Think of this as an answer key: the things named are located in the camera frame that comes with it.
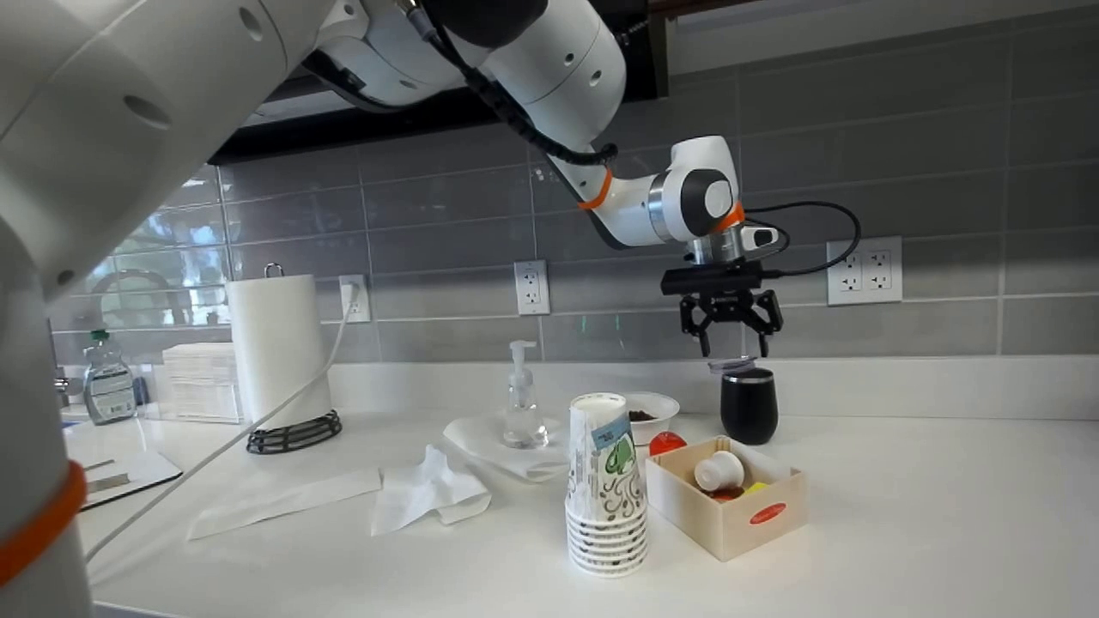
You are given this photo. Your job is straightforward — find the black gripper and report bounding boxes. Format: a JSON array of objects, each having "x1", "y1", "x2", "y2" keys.
[{"x1": 678, "y1": 286, "x2": 785, "y2": 367}]

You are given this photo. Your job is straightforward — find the black cup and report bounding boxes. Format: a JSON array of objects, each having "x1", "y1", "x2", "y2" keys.
[{"x1": 716, "y1": 365, "x2": 784, "y2": 447}]

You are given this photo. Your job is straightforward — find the small white plate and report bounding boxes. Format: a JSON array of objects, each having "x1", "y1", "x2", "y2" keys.
[{"x1": 619, "y1": 387, "x2": 683, "y2": 433}]

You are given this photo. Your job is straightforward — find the red toy food piece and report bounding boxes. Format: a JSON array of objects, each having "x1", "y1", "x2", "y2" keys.
[{"x1": 647, "y1": 430, "x2": 690, "y2": 461}]

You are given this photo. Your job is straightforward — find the white toy egg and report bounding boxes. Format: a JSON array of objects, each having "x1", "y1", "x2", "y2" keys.
[{"x1": 690, "y1": 447, "x2": 752, "y2": 499}]

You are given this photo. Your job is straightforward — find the wooden toy box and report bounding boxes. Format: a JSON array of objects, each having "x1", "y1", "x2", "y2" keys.
[{"x1": 647, "y1": 437, "x2": 811, "y2": 565}]

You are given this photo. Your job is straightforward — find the stack of printed paper cups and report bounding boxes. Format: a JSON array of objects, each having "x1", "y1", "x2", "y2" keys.
[{"x1": 562, "y1": 391, "x2": 651, "y2": 577}]

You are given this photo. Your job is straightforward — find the white cloth under bottle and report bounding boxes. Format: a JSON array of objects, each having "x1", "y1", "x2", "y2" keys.
[{"x1": 438, "y1": 407, "x2": 576, "y2": 484}]

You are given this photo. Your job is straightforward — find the dark upper cabinet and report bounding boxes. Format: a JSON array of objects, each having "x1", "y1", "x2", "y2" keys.
[{"x1": 210, "y1": 0, "x2": 674, "y2": 166}]

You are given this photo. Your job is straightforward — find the crumpled white napkin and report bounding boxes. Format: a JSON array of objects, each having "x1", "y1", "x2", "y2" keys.
[{"x1": 366, "y1": 440, "x2": 497, "y2": 543}]

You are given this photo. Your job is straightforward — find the black paper towel holder base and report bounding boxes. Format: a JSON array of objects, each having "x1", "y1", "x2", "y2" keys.
[{"x1": 243, "y1": 407, "x2": 346, "y2": 455}]

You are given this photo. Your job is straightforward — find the white paper towel roll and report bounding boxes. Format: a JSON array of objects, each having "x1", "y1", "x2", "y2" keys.
[{"x1": 224, "y1": 272, "x2": 338, "y2": 430}]

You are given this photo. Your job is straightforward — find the flat white paper sheet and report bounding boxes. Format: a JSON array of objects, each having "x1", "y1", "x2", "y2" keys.
[{"x1": 185, "y1": 464, "x2": 389, "y2": 543}]

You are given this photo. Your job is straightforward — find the stack of white napkins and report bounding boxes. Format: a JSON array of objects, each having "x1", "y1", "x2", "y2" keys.
[{"x1": 157, "y1": 336, "x2": 243, "y2": 427}]

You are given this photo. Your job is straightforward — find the white notepad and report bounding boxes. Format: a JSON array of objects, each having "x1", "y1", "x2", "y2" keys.
[{"x1": 80, "y1": 447, "x2": 185, "y2": 509}]

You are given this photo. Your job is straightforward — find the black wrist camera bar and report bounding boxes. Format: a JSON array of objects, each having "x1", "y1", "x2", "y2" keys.
[{"x1": 660, "y1": 256, "x2": 768, "y2": 298}]

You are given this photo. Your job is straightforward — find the white double wall outlet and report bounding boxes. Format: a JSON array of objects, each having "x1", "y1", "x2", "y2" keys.
[{"x1": 824, "y1": 233, "x2": 905, "y2": 308}]

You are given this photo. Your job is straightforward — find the black camera cable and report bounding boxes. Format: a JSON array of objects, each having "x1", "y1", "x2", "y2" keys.
[{"x1": 745, "y1": 200, "x2": 864, "y2": 280}]

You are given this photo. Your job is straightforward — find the white single wall outlet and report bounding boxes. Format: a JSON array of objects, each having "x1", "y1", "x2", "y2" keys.
[{"x1": 512, "y1": 256, "x2": 554, "y2": 318}]

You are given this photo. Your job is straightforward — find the white power cable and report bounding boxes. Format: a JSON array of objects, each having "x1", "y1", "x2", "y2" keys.
[{"x1": 83, "y1": 298, "x2": 355, "y2": 565}]

